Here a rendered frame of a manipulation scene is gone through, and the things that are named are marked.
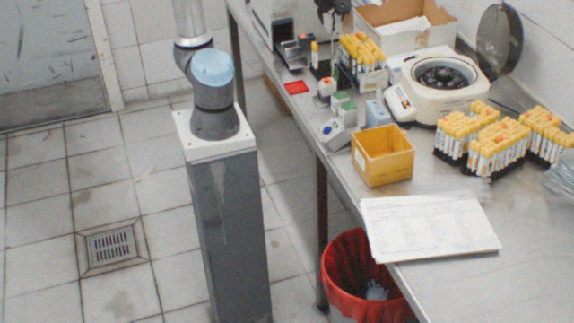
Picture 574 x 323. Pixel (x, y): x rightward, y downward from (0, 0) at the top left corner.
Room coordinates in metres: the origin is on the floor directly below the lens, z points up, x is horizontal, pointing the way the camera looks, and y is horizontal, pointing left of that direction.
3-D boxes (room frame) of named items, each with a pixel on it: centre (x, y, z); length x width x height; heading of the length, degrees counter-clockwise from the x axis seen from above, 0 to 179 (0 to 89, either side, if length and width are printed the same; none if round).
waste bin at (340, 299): (1.50, -0.27, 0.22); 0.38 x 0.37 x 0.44; 16
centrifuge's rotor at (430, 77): (1.73, -0.49, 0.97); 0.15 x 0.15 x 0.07
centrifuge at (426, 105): (1.73, -0.47, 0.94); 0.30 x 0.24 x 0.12; 97
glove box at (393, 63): (1.91, -0.46, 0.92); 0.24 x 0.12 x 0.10; 106
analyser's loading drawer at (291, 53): (2.09, -0.03, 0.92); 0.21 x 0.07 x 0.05; 16
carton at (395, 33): (2.10, -0.43, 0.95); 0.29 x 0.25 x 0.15; 106
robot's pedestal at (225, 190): (1.64, 0.21, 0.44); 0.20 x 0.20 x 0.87; 16
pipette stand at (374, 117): (1.59, -0.27, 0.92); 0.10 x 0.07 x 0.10; 11
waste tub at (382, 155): (1.43, -0.26, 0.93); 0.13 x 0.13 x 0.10; 15
